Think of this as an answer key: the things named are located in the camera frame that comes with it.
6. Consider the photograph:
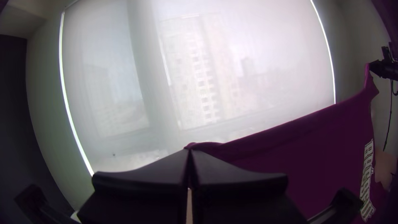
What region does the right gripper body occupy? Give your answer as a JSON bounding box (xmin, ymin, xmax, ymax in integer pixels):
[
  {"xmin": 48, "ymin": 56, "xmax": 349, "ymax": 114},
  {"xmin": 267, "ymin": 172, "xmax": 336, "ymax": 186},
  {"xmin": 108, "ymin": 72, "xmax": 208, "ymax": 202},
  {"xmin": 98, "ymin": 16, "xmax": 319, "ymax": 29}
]
[{"xmin": 369, "ymin": 59, "xmax": 398, "ymax": 82}]

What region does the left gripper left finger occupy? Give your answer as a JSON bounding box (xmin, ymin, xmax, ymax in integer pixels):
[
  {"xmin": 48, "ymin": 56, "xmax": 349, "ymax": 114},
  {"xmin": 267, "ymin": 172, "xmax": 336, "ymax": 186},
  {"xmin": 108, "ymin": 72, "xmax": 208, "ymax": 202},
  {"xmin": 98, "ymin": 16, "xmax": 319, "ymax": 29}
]
[{"xmin": 77, "ymin": 148, "xmax": 190, "ymax": 224}]

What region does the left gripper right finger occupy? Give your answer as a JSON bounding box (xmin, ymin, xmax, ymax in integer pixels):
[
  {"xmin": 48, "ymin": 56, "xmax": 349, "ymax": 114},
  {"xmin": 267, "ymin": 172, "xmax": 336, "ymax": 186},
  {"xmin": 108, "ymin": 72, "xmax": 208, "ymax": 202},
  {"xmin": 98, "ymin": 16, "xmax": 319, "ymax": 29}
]
[{"xmin": 190, "ymin": 149, "xmax": 308, "ymax": 224}]

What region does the maroon t-shirt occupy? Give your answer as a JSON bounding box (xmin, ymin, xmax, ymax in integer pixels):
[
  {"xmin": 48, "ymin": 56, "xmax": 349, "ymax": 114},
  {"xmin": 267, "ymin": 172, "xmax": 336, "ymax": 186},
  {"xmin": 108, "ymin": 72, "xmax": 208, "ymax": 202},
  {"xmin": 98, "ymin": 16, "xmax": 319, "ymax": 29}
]
[{"xmin": 184, "ymin": 63, "xmax": 393, "ymax": 224}]

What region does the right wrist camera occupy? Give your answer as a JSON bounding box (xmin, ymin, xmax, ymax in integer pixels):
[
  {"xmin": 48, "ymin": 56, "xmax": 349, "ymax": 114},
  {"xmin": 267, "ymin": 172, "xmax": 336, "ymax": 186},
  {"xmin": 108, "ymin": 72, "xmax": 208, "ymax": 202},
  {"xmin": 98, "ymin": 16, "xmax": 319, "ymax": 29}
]
[{"xmin": 381, "ymin": 41, "xmax": 398, "ymax": 62}]

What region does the black cable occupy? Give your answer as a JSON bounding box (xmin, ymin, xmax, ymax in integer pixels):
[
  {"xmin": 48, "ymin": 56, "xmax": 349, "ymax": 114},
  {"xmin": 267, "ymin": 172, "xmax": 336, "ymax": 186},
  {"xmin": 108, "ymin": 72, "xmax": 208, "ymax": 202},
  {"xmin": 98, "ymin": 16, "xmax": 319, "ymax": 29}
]
[{"xmin": 383, "ymin": 79, "xmax": 394, "ymax": 152}]

